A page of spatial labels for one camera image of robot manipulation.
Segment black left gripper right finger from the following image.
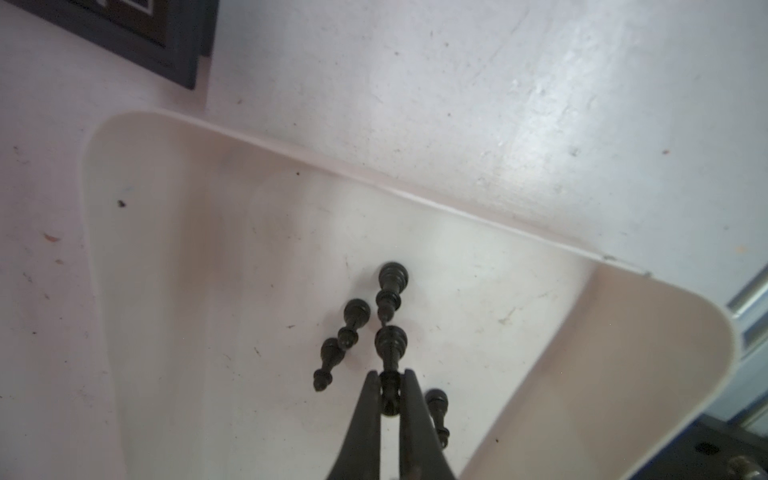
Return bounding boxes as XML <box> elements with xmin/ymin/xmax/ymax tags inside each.
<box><xmin>399</xmin><ymin>369</ymin><xmax>456</xmax><ymax>479</ymax></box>

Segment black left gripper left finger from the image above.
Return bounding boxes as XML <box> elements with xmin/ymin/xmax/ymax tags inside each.
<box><xmin>327</xmin><ymin>371</ymin><xmax>382</xmax><ymax>480</ymax></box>

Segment black chess piece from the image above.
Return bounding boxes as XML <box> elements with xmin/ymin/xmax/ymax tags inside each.
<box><xmin>374</xmin><ymin>325</ymin><xmax>408</xmax><ymax>417</ymax></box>

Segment black chess pieces in tray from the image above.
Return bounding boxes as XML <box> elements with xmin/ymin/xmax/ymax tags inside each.
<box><xmin>311</xmin><ymin>261</ymin><xmax>451</xmax><ymax>451</ymax></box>

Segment white plastic tray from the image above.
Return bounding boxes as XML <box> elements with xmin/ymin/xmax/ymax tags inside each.
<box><xmin>82</xmin><ymin>112</ymin><xmax>741</xmax><ymax>479</ymax></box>

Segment black and grey chessboard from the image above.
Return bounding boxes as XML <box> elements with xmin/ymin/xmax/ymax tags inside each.
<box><xmin>12</xmin><ymin>0</ymin><xmax>220</xmax><ymax>90</ymax></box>

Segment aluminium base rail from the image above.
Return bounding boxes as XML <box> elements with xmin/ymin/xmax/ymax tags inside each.
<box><xmin>705</xmin><ymin>266</ymin><xmax>767</xmax><ymax>438</ymax></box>

